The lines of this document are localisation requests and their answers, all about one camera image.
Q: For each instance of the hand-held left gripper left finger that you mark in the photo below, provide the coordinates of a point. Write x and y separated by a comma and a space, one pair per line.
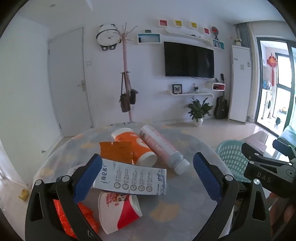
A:
87, 179

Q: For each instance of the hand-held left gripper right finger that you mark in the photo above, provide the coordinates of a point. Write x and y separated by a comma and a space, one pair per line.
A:
207, 178

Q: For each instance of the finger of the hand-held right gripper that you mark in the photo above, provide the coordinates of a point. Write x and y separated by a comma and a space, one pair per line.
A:
285, 149
252, 153

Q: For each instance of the teal plastic basket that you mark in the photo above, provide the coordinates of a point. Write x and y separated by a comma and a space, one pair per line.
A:
231, 157

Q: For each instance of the red orange snack bag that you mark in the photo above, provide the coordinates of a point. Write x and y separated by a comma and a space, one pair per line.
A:
89, 215

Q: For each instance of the orange foil wrapper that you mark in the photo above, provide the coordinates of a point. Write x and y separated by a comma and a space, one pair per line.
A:
113, 150

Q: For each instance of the white blue paper label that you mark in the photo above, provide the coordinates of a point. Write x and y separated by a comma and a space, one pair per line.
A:
134, 179

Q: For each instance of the red white paper bowl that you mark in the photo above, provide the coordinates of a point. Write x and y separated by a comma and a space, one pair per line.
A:
122, 210

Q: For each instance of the orange paper cup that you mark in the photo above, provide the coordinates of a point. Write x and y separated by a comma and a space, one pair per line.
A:
129, 141

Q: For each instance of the pink label plastic bottle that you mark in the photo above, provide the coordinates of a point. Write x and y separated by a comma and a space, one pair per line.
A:
159, 146

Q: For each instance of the brown shoulder bag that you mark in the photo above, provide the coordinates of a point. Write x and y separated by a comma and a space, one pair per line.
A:
124, 102

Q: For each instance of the person's right hand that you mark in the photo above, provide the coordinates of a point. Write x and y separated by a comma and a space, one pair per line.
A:
286, 212

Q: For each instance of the pink folded mat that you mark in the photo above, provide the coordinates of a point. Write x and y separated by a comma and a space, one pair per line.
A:
256, 141

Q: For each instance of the teal sofa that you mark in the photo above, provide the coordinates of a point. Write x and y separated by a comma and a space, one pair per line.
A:
288, 136

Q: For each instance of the black round object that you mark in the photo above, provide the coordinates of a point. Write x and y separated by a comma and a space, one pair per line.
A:
278, 121

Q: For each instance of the yellow toy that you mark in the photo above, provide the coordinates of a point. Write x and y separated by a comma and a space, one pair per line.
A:
283, 110

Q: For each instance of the white washing machine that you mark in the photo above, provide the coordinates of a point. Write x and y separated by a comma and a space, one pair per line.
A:
268, 104

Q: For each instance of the black acoustic guitar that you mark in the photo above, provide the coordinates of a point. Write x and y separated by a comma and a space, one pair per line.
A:
220, 109

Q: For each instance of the white detergent bottle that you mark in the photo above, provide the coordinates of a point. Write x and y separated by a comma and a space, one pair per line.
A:
269, 86

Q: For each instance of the yellow crumpled object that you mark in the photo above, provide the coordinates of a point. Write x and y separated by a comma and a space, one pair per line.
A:
23, 195

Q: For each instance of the blue detergent bottle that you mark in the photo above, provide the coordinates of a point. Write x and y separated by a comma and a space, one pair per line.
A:
264, 85

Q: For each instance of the potted green plant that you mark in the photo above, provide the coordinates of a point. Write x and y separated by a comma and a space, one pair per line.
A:
197, 109

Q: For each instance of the glass balcony door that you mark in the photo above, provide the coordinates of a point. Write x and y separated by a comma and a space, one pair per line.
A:
285, 78

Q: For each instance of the red white cubby shelf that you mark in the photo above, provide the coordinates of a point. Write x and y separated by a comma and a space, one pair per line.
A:
218, 87

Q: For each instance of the small flower vase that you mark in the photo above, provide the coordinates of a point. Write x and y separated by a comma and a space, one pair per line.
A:
196, 89

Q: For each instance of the red knot hanging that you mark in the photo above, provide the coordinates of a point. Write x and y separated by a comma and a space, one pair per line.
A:
272, 61

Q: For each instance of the framed butterfly picture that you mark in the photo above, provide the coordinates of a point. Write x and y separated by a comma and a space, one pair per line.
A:
177, 89

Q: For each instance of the small black bag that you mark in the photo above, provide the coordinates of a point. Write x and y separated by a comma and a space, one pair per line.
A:
133, 96

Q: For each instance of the white door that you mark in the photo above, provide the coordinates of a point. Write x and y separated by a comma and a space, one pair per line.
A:
67, 81

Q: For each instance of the gold ornament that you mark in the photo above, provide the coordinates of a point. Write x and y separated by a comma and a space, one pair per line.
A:
237, 42

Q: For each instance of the small blue cubby shelf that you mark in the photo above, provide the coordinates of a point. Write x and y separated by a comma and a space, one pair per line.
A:
218, 44

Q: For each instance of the grey curtain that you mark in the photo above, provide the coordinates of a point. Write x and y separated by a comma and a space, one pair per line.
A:
244, 34

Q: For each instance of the pink coat rack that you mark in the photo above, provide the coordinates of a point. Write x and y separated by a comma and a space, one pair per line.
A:
125, 58

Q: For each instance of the round red hand fan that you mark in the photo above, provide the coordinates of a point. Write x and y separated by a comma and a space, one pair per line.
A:
215, 30

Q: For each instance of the wide blue cubby shelf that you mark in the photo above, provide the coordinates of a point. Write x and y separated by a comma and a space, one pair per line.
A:
149, 38

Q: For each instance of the curved white wall shelf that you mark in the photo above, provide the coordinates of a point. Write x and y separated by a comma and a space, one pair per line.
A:
192, 94
185, 34

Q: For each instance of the black wall television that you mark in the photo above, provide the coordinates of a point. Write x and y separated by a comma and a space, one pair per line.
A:
188, 60

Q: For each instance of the red square wall frame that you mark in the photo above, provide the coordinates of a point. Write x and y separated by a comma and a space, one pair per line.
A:
206, 30
163, 23

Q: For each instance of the yellow square wall frame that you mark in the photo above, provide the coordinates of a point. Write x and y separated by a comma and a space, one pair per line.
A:
194, 25
178, 23

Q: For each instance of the panda wall clock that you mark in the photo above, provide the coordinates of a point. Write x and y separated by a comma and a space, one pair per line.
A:
107, 37

